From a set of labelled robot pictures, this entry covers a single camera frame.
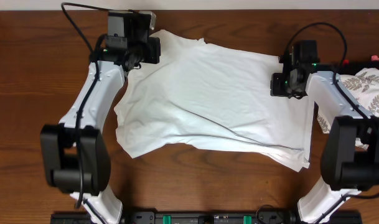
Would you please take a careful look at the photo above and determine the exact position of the white fern pattern cloth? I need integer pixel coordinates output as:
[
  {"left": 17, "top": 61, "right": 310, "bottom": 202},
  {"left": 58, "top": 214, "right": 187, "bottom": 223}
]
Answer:
[{"left": 317, "top": 68, "right": 379, "bottom": 150}]

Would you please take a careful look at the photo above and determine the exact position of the black mounting rail with clamps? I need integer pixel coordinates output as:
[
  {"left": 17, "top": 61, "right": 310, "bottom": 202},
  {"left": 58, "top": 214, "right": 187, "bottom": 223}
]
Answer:
[{"left": 50, "top": 207, "right": 363, "bottom": 224}]

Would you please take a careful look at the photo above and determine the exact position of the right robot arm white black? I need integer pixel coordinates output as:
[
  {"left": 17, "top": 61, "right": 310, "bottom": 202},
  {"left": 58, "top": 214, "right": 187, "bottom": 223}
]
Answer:
[{"left": 270, "top": 40, "right": 379, "bottom": 223}]

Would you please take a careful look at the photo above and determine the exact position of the white printed t-shirt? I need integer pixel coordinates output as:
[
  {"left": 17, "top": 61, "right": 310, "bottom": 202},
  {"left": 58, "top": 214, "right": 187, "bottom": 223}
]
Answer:
[{"left": 115, "top": 30, "right": 314, "bottom": 171}]

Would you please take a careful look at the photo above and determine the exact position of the black garment with red details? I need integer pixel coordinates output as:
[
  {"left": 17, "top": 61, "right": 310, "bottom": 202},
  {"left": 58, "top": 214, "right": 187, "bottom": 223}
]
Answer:
[{"left": 338, "top": 55, "right": 379, "bottom": 75}]

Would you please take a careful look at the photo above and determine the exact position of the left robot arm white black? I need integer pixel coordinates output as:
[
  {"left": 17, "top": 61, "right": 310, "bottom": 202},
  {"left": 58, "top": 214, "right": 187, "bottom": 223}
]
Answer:
[{"left": 40, "top": 10, "right": 161, "bottom": 223}]

